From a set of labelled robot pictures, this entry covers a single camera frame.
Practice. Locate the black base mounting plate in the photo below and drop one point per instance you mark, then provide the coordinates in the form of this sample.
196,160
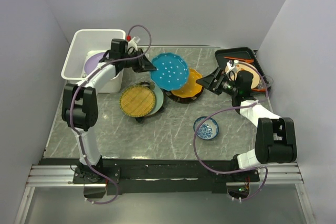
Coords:
152,176

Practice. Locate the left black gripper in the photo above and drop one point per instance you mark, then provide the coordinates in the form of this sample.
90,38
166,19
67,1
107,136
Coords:
144,64

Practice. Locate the orange plastic knife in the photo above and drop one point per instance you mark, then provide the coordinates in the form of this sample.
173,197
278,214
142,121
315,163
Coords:
244,60

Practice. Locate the yellow dotted scalloped plate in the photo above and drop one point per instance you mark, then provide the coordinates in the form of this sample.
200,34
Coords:
191,88

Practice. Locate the lilac plate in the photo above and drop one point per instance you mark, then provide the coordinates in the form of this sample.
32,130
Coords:
92,63

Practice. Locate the black rectangular tray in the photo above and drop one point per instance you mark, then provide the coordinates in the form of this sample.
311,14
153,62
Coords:
242,53

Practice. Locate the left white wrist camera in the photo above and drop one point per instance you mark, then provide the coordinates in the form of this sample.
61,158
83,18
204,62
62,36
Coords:
133,41

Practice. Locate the blue white porcelain bowl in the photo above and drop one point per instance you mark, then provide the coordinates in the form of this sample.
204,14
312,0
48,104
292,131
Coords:
208,130

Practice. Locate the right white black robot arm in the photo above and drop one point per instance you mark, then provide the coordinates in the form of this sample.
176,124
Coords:
275,137

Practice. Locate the white plastic bin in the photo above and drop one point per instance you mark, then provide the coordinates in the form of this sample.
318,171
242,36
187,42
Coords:
86,43

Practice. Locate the pale green plate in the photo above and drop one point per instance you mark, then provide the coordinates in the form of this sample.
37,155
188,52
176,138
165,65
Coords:
159,99

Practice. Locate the aluminium rail frame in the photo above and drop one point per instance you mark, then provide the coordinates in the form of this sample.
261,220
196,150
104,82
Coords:
62,176

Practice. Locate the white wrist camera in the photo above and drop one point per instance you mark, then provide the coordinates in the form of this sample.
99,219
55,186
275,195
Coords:
232,66
133,41

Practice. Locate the dark brown patterned plate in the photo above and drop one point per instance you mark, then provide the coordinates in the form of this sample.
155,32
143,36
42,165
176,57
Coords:
177,99

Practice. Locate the teal dotted scalloped plate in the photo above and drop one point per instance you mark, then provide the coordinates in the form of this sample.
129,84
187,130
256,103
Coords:
171,72

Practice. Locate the woven bamboo plate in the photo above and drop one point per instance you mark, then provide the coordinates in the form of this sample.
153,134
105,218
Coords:
137,101

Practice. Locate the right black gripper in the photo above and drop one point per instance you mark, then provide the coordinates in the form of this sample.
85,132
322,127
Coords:
208,82

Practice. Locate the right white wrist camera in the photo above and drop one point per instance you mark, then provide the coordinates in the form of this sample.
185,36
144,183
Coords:
232,66

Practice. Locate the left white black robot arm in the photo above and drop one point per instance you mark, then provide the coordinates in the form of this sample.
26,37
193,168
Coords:
79,102

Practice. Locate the beige leaf pattern plate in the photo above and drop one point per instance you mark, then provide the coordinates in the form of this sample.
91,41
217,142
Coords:
246,67

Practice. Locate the clear plastic cup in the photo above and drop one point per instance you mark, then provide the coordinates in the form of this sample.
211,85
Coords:
265,83

